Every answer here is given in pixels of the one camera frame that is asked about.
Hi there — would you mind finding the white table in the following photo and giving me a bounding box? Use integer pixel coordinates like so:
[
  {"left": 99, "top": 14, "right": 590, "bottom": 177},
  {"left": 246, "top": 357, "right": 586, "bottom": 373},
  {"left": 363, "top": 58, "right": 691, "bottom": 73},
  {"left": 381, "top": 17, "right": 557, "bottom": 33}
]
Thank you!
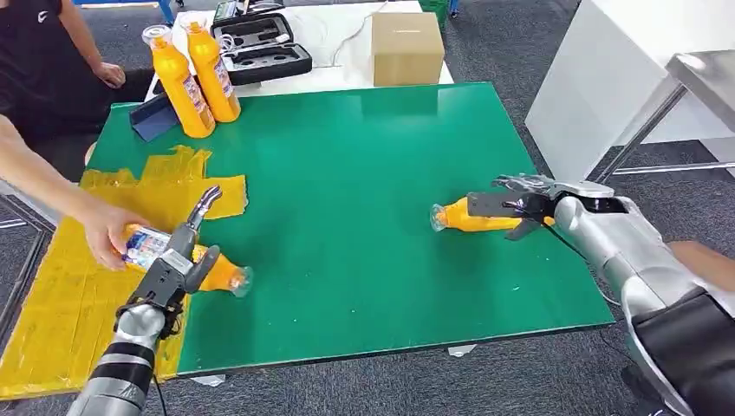
[{"left": 144, "top": 0, "right": 455, "bottom": 104}]

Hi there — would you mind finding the yellow sheet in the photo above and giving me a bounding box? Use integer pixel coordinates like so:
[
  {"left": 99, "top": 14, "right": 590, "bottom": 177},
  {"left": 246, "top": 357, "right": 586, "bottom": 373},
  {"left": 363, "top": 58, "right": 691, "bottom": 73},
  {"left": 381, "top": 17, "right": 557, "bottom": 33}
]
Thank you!
[{"left": 0, "top": 144, "right": 250, "bottom": 402}]

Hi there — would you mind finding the green mat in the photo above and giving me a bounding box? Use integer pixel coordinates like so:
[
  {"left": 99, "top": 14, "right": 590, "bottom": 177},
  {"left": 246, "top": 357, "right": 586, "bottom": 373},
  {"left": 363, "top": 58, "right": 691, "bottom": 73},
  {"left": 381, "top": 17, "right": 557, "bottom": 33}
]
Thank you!
[{"left": 86, "top": 81, "right": 616, "bottom": 379}]

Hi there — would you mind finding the person's hand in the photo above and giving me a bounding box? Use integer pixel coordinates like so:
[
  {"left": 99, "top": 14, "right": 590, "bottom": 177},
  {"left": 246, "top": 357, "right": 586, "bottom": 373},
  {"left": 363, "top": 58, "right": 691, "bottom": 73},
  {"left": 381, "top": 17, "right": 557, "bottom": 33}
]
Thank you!
[{"left": 77, "top": 195, "right": 152, "bottom": 272}]

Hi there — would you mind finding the white panel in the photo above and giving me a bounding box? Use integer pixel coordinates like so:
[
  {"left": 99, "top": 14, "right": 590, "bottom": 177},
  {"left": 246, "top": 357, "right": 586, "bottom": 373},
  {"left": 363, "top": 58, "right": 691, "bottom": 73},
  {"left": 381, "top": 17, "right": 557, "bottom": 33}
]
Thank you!
[{"left": 524, "top": 0, "right": 735, "bottom": 185}]

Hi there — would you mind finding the dark device case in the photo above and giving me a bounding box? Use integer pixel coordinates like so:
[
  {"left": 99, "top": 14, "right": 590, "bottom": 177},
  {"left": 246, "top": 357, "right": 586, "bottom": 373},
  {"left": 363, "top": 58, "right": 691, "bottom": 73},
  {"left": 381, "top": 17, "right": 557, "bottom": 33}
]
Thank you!
[{"left": 212, "top": 0, "right": 286, "bottom": 24}]

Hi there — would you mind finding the black open foam case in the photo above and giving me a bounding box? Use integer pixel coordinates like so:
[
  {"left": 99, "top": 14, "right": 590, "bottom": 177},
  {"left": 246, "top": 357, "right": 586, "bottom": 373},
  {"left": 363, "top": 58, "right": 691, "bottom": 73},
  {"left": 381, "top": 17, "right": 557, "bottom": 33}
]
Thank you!
[{"left": 209, "top": 12, "right": 315, "bottom": 88}]

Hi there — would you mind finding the seated person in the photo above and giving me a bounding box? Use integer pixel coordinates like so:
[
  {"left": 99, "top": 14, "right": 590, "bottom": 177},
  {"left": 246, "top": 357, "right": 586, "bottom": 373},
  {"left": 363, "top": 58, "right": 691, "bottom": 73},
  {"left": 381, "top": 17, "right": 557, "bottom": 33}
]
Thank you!
[{"left": 0, "top": 0, "right": 157, "bottom": 184}]

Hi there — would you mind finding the grey metal frame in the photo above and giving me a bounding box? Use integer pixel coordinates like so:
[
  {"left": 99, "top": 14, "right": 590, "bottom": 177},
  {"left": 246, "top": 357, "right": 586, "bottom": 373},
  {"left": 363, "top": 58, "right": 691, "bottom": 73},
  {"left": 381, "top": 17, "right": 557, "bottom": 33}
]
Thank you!
[{"left": 0, "top": 192, "right": 56, "bottom": 340}]

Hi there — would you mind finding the steel bench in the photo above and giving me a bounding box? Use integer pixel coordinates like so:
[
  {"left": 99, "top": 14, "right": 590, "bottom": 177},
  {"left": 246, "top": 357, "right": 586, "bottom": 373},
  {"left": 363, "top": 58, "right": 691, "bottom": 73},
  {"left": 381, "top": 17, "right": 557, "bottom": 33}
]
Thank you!
[{"left": 588, "top": 49, "right": 735, "bottom": 185}]

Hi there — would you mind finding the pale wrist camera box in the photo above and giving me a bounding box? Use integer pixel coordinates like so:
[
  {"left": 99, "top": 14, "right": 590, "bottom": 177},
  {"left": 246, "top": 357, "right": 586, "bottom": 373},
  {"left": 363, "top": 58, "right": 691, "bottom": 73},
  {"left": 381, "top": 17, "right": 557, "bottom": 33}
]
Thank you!
[
  {"left": 552, "top": 179, "right": 630, "bottom": 217},
  {"left": 133, "top": 249, "right": 195, "bottom": 312}
]

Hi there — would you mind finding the blue metal frame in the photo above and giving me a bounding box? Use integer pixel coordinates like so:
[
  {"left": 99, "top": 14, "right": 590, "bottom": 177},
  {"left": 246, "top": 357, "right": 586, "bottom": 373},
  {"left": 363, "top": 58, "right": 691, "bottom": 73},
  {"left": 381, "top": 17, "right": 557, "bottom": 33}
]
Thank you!
[{"left": 71, "top": 0, "right": 177, "bottom": 24}]

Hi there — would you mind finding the orange drink bottle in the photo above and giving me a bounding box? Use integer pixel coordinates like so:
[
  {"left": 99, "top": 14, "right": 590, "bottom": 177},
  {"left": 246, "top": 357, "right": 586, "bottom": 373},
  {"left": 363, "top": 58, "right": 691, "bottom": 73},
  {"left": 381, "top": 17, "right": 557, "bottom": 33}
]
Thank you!
[
  {"left": 141, "top": 24, "right": 217, "bottom": 140},
  {"left": 179, "top": 13, "right": 243, "bottom": 125},
  {"left": 116, "top": 223, "right": 254, "bottom": 299},
  {"left": 429, "top": 197, "right": 557, "bottom": 234}
]

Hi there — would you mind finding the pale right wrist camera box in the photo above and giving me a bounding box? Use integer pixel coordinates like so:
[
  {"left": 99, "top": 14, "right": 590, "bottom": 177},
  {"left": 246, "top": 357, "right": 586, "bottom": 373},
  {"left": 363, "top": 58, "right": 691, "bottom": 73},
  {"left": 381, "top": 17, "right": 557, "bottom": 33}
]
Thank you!
[{"left": 552, "top": 179, "right": 630, "bottom": 217}]

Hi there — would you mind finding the blue folding stand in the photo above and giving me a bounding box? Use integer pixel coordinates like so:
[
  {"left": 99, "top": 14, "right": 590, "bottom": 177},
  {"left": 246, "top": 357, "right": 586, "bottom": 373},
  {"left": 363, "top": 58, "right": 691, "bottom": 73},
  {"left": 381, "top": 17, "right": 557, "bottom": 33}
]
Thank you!
[{"left": 128, "top": 90, "right": 181, "bottom": 144}]

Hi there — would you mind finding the cardboard box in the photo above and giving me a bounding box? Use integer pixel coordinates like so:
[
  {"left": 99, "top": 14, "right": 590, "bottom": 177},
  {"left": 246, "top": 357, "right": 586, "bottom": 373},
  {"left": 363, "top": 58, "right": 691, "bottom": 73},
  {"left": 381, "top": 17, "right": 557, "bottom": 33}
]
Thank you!
[{"left": 370, "top": 11, "right": 446, "bottom": 88}]

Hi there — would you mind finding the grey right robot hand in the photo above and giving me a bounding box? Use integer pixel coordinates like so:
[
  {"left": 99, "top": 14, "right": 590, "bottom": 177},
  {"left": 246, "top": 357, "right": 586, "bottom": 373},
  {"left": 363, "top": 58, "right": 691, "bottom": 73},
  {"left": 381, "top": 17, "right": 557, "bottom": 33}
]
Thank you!
[{"left": 465, "top": 173, "right": 570, "bottom": 243}]

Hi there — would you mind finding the green crate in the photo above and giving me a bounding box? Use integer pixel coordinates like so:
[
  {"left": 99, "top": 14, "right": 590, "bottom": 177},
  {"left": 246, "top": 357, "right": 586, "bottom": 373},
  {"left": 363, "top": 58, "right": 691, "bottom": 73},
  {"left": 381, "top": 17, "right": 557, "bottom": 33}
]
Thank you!
[{"left": 417, "top": 0, "right": 452, "bottom": 28}]

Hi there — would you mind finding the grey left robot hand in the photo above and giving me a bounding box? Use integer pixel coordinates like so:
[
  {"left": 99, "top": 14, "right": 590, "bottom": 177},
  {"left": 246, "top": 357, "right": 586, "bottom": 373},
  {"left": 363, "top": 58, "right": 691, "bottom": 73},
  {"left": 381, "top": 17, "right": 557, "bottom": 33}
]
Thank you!
[{"left": 166, "top": 185, "right": 224, "bottom": 295}]

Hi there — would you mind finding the white cable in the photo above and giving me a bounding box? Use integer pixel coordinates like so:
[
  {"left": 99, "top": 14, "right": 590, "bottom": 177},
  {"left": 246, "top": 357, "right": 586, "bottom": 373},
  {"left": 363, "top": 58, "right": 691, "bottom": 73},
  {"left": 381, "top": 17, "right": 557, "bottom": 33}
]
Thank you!
[{"left": 328, "top": 2, "right": 390, "bottom": 68}]

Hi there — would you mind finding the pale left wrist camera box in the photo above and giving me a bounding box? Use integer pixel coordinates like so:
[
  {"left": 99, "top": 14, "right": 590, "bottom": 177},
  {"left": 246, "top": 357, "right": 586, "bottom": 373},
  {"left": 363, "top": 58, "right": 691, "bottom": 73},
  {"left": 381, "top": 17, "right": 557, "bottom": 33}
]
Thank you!
[{"left": 133, "top": 249, "right": 195, "bottom": 312}]

